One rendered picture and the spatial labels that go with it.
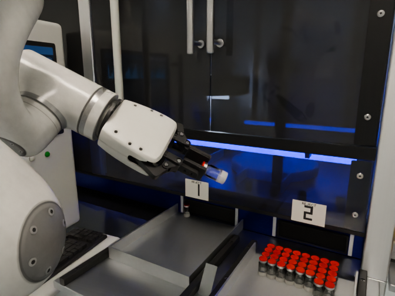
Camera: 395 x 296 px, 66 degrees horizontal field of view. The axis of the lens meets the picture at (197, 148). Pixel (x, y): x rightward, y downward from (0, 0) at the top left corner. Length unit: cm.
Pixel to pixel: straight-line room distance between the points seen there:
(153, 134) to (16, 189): 24
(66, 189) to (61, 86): 79
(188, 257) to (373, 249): 47
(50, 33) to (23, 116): 77
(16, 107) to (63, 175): 82
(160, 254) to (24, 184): 65
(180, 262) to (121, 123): 50
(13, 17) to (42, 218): 23
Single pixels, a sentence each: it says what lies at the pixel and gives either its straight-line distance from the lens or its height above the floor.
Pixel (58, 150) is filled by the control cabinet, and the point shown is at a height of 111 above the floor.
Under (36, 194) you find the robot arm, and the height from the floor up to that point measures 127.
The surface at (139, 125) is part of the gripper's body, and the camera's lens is 48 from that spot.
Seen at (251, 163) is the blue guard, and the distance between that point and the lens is 87.
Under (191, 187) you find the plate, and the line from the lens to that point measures 98.
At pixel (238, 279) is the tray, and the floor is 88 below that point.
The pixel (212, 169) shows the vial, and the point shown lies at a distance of 50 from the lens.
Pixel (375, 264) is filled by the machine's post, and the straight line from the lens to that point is 91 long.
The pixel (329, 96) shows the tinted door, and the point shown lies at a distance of 81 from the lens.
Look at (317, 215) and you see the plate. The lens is 87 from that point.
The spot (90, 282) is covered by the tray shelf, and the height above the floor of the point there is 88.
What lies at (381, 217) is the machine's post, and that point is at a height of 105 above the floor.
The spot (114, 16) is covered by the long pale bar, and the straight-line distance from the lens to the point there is 102.
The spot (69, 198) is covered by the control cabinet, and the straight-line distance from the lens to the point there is 127.
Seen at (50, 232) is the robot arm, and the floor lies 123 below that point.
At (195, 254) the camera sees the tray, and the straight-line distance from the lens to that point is 91.
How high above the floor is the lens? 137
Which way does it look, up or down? 13 degrees down
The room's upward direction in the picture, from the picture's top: straight up
